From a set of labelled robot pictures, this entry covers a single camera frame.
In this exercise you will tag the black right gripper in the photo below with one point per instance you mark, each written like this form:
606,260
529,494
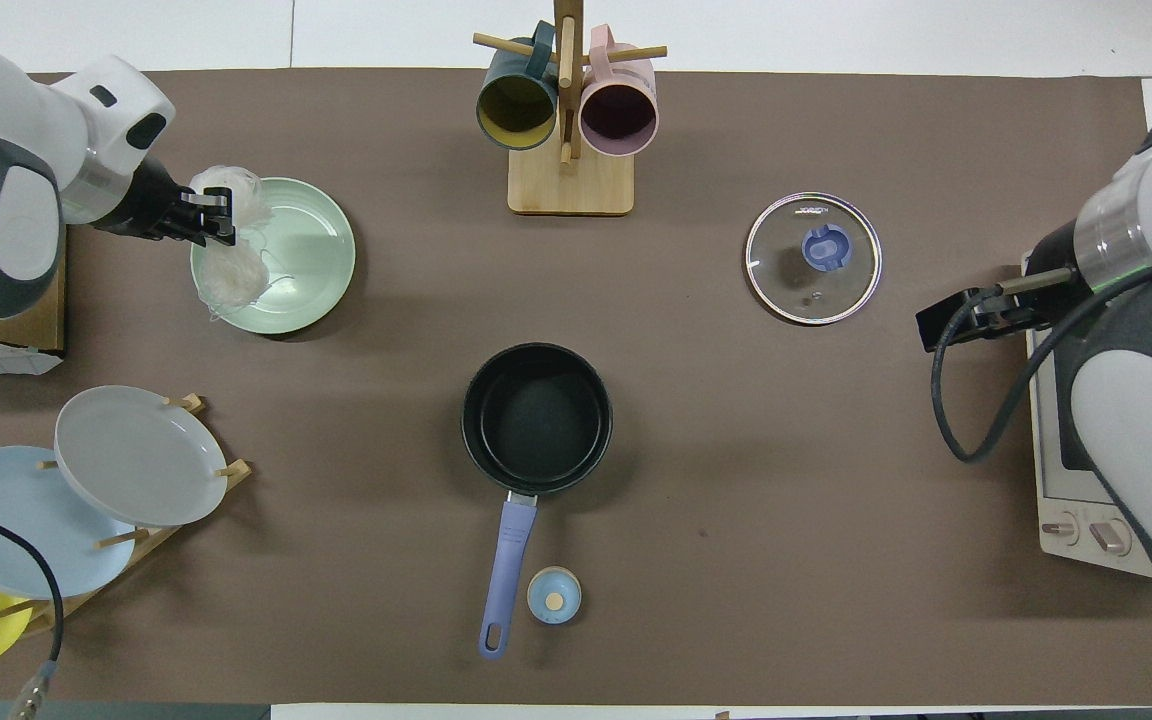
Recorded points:
1051,306

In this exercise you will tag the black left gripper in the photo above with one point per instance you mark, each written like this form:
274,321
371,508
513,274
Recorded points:
156,205

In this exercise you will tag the translucent white vermicelli bundle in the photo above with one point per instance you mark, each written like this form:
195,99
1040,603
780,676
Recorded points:
236,275

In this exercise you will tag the glass lid with blue knob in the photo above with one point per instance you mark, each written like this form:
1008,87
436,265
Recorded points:
821,248

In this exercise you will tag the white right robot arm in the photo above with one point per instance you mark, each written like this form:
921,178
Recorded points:
1136,400

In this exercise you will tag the light green plate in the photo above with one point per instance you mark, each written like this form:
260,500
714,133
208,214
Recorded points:
311,270

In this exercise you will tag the grey plate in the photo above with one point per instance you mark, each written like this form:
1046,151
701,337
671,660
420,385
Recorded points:
136,455

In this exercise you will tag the light blue plate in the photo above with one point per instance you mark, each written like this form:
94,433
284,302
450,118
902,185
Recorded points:
16,540

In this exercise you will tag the wooden plate rack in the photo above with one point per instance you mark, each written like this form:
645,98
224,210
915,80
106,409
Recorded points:
71,605

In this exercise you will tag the beige toaster oven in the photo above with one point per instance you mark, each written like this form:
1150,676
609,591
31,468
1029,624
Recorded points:
1086,520

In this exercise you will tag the brown table mat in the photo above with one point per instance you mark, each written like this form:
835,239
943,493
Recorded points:
736,450

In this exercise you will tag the teal mug with yellow inside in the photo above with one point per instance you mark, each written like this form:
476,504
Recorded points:
516,105

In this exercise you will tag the wooden mug tree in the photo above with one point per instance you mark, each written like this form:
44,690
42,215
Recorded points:
571,185

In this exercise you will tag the pink mug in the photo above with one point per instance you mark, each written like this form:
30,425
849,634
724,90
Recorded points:
619,115

